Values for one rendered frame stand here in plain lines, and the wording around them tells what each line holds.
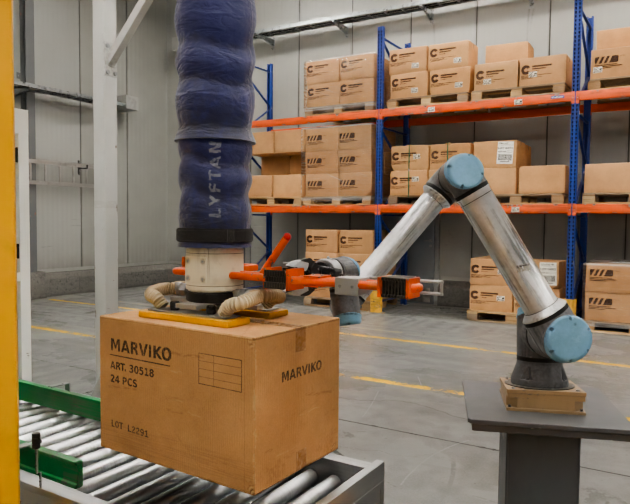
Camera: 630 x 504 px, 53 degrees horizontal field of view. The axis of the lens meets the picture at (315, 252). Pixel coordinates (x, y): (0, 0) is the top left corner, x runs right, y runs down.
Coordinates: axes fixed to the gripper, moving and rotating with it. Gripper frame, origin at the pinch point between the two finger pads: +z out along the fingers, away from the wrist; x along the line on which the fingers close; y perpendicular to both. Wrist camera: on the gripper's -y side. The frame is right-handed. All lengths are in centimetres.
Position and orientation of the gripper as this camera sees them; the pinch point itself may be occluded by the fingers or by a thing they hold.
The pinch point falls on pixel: (291, 278)
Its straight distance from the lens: 173.8
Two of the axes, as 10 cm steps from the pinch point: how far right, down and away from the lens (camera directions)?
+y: -8.5, -0.3, 5.3
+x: 0.1, -10.0, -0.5
